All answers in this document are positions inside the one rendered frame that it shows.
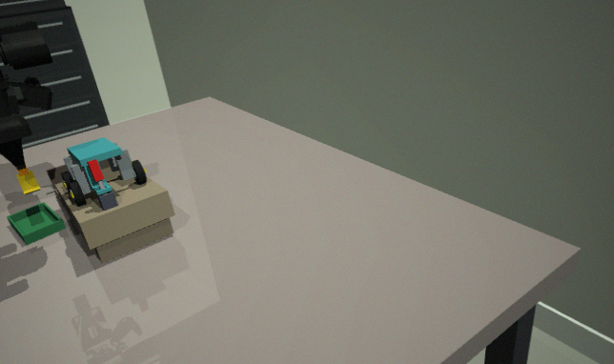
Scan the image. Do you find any green tray rim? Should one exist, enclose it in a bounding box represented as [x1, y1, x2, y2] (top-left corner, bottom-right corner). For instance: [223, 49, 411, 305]
[8, 202, 66, 245]

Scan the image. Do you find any green tray floor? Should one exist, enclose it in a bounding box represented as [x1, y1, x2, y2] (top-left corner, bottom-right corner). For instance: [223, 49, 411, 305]
[15, 210, 57, 234]

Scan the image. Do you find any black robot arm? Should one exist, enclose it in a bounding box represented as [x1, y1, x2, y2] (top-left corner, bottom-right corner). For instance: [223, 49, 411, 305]
[0, 20, 52, 111]

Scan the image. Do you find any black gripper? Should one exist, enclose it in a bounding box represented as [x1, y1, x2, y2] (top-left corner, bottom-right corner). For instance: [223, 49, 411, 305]
[0, 73, 32, 170]

